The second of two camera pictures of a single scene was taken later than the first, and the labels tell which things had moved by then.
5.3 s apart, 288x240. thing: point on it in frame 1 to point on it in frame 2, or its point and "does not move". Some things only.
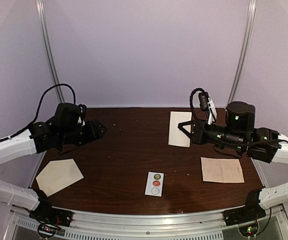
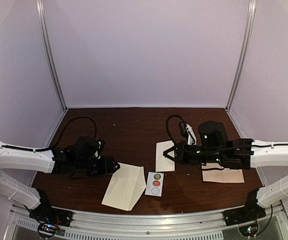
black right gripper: (198, 136) to (181, 154)
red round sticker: (156, 183) does not move
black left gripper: (94, 133) to (106, 167)
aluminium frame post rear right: (251, 12) does not move
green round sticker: (157, 176) does not move
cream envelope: (57, 175) to (127, 185)
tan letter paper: (177, 137) to (163, 164)
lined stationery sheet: (221, 170) does not move
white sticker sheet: (155, 183) does not move
